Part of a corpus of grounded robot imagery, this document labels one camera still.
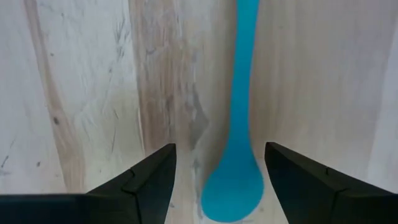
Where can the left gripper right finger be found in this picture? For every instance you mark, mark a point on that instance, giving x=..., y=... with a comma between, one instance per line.
x=317, y=199

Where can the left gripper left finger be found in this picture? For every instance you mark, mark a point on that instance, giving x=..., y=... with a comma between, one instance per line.
x=109, y=205

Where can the teal silicone spoon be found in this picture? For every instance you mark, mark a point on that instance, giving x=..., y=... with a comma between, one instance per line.
x=236, y=186

